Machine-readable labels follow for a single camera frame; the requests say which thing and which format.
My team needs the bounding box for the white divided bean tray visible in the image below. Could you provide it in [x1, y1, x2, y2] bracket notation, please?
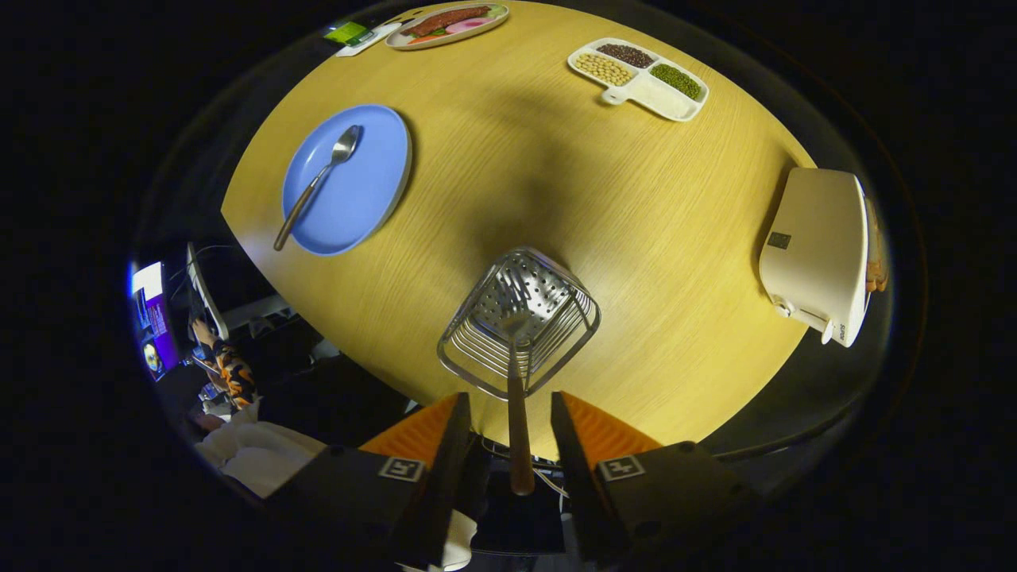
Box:
[567, 37, 710, 122]

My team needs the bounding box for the white toaster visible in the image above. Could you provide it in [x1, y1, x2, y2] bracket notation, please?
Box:
[759, 167, 871, 348]

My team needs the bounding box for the green drink bottle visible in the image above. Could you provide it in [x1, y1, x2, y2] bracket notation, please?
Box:
[324, 21, 376, 47]

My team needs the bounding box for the blue plate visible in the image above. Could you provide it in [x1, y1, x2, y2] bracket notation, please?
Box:
[282, 104, 413, 257]

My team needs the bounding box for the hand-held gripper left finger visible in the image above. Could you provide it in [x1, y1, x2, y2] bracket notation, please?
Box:
[266, 392, 474, 569]

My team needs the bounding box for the white cloth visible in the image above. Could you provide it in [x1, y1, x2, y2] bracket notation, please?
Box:
[195, 401, 331, 497]

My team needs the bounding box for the metal wire basket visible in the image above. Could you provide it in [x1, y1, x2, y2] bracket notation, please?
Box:
[437, 246, 602, 400]

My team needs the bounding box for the plate of toy food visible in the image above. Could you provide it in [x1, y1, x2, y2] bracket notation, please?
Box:
[385, 2, 510, 51]

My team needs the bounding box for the wooden handled fork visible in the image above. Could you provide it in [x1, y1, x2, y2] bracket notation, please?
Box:
[499, 266, 537, 497]

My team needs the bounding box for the computer monitor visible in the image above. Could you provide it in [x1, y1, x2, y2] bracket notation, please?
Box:
[130, 261, 182, 381]

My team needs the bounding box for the metal spoon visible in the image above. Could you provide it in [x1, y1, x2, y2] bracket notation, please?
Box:
[273, 125, 362, 252]

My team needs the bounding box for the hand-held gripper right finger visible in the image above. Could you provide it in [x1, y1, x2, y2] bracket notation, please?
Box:
[551, 391, 756, 565]

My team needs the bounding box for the bread slice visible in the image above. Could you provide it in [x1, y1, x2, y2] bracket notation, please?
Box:
[864, 199, 889, 293]

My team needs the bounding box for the white coaster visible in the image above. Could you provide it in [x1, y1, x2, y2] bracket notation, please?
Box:
[335, 22, 402, 58]

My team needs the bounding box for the orange black patterned sleeve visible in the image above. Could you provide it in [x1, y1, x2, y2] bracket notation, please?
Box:
[191, 318, 259, 410]

